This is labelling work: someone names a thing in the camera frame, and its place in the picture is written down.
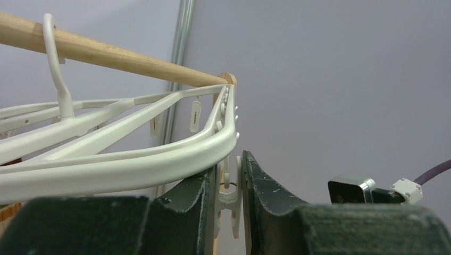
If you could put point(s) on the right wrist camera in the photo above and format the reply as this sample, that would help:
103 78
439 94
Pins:
351 189

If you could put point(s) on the white clip hanger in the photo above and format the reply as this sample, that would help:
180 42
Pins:
123 140

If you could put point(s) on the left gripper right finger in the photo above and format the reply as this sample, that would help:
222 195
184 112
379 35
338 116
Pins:
278 222

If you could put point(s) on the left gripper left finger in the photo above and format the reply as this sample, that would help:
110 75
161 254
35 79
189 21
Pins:
178 222

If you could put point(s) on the wooden hanger stand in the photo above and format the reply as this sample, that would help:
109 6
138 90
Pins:
61 193

